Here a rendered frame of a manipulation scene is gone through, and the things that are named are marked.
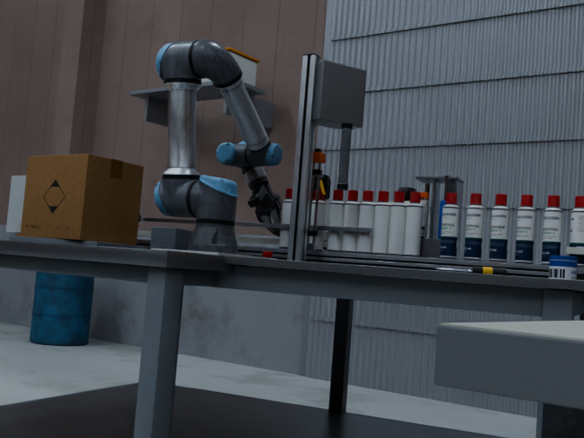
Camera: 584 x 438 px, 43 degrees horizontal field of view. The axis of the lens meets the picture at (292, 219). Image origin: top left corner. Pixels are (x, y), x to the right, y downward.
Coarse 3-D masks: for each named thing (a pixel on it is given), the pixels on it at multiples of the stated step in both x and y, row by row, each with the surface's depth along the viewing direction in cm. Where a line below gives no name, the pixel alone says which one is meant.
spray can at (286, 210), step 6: (288, 192) 250; (288, 198) 250; (282, 204) 251; (288, 204) 249; (282, 210) 250; (288, 210) 249; (282, 216) 250; (288, 216) 249; (282, 222) 249; (288, 222) 248; (282, 234) 249; (288, 234) 248; (282, 240) 248; (288, 240) 248; (282, 246) 248
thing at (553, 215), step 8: (552, 200) 215; (552, 208) 215; (544, 216) 216; (552, 216) 214; (560, 216) 214; (544, 224) 216; (552, 224) 214; (560, 224) 214; (544, 232) 215; (552, 232) 214; (560, 232) 214; (544, 240) 215; (552, 240) 213; (560, 240) 214; (544, 248) 215; (552, 248) 213; (560, 248) 214; (544, 256) 214; (544, 264) 214
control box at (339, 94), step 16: (320, 64) 233; (336, 64) 234; (320, 80) 232; (336, 80) 234; (352, 80) 237; (320, 96) 231; (336, 96) 234; (352, 96) 237; (320, 112) 231; (336, 112) 234; (352, 112) 237; (336, 128) 243
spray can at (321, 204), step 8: (320, 192) 246; (320, 200) 246; (312, 208) 246; (320, 208) 245; (312, 216) 246; (320, 216) 245; (312, 224) 245; (320, 224) 245; (320, 232) 245; (312, 240) 245; (320, 240) 245; (320, 248) 245
